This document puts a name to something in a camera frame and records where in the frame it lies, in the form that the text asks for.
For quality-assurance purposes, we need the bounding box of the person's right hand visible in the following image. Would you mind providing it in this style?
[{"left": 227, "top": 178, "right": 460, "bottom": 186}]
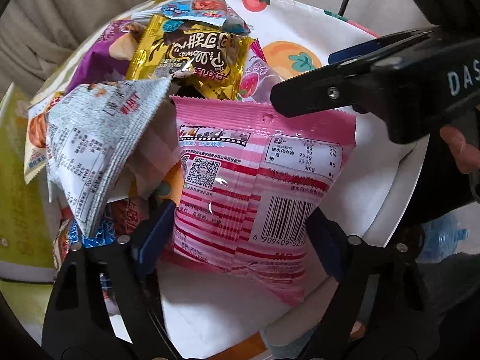
[{"left": 439, "top": 125, "right": 480, "bottom": 171}]

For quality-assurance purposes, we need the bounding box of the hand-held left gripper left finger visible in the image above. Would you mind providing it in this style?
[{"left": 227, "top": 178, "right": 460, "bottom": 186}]
[{"left": 43, "top": 195, "right": 181, "bottom": 360}]

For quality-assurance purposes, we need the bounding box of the pale striped snack packet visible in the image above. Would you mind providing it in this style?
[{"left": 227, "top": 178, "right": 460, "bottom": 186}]
[{"left": 125, "top": 95, "right": 184, "bottom": 200}]

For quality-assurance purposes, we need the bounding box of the pink striped snack packet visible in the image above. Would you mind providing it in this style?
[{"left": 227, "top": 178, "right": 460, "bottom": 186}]
[{"left": 159, "top": 95, "right": 357, "bottom": 308}]

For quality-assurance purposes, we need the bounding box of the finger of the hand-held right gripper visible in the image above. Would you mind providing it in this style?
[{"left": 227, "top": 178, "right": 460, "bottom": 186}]
[
  {"left": 269, "top": 58, "right": 394, "bottom": 119},
  {"left": 327, "top": 26, "right": 443, "bottom": 66}
]

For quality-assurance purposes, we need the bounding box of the purple chip bag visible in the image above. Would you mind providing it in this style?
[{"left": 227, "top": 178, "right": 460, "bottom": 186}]
[{"left": 65, "top": 19, "right": 145, "bottom": 94}]

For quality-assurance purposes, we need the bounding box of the grey white snack packet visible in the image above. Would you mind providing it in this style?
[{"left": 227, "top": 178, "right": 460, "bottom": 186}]
[{"left": 45, "top": 77, "right": 177, "bottom": 237}]

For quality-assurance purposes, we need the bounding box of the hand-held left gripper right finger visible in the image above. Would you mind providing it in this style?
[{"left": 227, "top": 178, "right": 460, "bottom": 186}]
[{"left": 259, "top": 208, "right": 441, "bottom": 360}]

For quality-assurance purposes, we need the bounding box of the blue checkered snack packet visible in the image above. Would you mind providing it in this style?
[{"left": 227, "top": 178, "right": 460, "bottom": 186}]
[{"left": 69, "top": 206, "right": 130, "bottom": 250}]

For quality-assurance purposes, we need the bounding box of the clear blue plastic bottle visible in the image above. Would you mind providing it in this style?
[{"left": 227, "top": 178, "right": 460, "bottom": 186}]
[{"left": 416, "top": 214, "right": 469, "bottom": 263}]

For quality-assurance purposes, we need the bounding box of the green striped flower blanket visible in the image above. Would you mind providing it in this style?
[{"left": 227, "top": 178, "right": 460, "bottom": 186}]
[{"left": 30, "top": 0, "right": 181, "bottom": 106}]

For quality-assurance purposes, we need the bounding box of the orange white snack packet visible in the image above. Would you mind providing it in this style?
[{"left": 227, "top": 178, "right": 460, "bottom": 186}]
[{"left": 23, "top": 94, "right": 66, "bottom": 185}]

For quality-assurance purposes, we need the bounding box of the beige curtain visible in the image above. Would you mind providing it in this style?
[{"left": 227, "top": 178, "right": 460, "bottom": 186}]
[{"left": 0, "top": 0, "right": 196, "bottom": 94}]

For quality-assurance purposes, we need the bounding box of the gold chocolate snack packet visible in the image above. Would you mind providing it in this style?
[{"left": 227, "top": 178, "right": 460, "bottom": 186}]
[{"left": 125, "top": 14, "right": 254, "bottom": 102}]

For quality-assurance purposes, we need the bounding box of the white green storage bin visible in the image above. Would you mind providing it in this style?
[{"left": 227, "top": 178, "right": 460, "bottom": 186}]
[{"left": 0, "top": 82, "right": 57, "bottom": 282}]

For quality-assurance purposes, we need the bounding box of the blue white snack packet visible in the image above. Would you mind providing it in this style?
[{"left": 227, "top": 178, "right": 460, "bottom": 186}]
[{"left": 131, "top": 0, "right": 253, "bottom": 34}]

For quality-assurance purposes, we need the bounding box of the pink strawberry snack packet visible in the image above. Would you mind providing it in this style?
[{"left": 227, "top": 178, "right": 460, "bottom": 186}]
[{"left": 236, "top": 39, "right": 289, "bottom": 102}]

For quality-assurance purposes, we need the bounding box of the brown red snack packet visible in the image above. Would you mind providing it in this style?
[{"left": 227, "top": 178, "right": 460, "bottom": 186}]
[{"left": 110, "top": 195, "right": 151, "bottom": 233}]

